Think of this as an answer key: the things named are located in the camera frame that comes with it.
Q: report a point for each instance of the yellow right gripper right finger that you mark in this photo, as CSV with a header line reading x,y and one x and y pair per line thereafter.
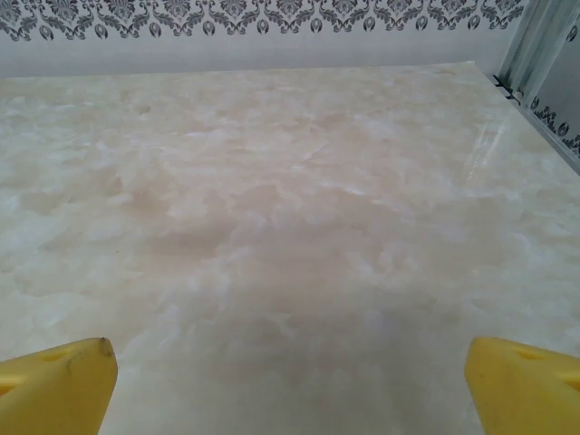
x,y
525,394

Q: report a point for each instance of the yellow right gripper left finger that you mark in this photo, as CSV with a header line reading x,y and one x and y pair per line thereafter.
x,y
54,389

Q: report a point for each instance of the aluminium frame side rail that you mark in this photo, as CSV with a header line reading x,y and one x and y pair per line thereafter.
x,y
544,129

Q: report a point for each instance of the aluminium frame corner post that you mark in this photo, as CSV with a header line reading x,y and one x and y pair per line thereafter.
x,y
530,45

